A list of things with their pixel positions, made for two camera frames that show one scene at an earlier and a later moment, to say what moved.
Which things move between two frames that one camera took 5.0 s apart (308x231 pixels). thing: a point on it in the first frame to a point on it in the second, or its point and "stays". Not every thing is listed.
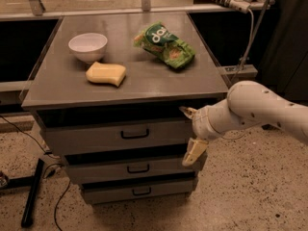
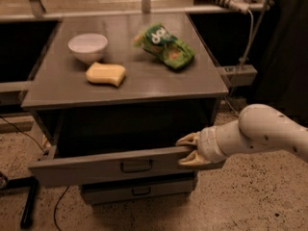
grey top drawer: (114, 130) to (128, 165)
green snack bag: (155, 38) stays
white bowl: (89, 47) stays
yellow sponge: (102, 72) stays
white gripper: (201, 123) to (208, 145)
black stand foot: (32, 182) stays
